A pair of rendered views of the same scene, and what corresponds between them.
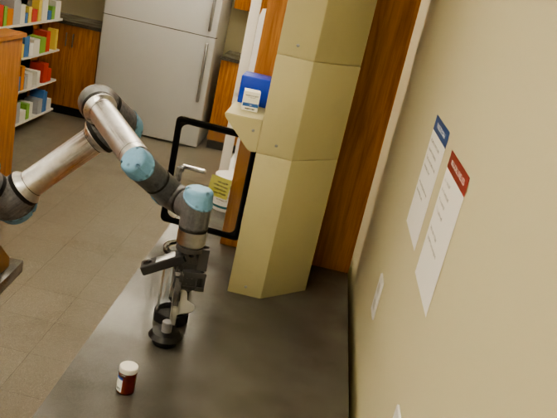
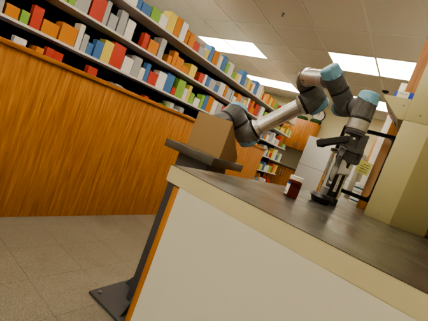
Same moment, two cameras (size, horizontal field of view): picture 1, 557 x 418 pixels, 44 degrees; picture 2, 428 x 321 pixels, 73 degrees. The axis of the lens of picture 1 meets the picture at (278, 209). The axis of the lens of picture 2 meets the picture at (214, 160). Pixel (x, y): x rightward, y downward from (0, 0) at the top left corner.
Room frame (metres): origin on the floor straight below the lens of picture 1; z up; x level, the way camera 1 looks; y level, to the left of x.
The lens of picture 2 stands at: (0.47, -0.03, 1.04)
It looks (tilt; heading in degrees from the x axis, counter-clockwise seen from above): 5 degrees down; 34
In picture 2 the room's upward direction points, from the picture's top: 21 degrees clockwise
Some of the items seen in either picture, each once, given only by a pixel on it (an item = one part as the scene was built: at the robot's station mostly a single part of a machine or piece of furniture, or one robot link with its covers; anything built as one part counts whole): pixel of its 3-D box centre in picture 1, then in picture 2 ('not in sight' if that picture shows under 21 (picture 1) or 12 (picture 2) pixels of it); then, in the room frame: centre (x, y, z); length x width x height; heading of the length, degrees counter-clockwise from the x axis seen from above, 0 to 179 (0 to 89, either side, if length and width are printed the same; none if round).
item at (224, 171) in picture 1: (209, 179); (357, 162); (2.35, 0.26, 1.19); 0.30 x 0.01 x 0.40; 84
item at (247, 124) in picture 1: (247, 122); (395, 115); (2.18, 0.16, 1.46); 0.32 x 0.12 x 0.10; 179
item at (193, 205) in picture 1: (196, 208); (364, 106); (1.64, 0.20, 1.33); 0.09 x 0.08 x 0.11; 50
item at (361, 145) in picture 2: (189, 265); (351, 147); (1.64, 0.19, 1.18); 0.09 x 0.08 x 0.12; 104
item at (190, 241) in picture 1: (191, 236); (356, 127); (1.64, 0.20, 1.26); 0.08 x 0.08 x 0.05
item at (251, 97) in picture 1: (250, 99); (401, 98); (2.14, 0.16, 1.54); 0.05 x 0.05 x 0.06; 7
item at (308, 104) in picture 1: (293, 174); (426, 151); (2.18, -0.03, 1.32); 0.32 x 0.25 x 0.77; 179
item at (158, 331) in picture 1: (166, 332); (322, 194); (1.64, 0.22, 0.97); 0.09 x 0.09 x 0.07
